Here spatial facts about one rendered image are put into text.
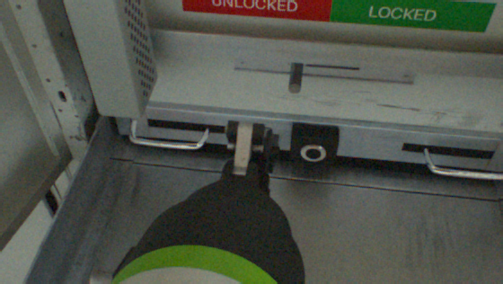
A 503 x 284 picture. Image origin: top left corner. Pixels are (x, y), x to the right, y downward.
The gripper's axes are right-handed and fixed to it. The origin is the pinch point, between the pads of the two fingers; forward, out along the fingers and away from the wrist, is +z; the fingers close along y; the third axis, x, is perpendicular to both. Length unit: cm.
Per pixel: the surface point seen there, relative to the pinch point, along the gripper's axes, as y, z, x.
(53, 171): 11.1, 15.3, -28.5
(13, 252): 34, 31, -45
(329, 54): -8.2, 9.2, 5.7
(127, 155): 9.5, 19.6, -19.9
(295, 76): -5.3, 10.7, 2.3
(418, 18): -12.3, 11.4, 14.4
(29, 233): 28, 27, -40
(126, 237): 16.1, 9.0, -16.3
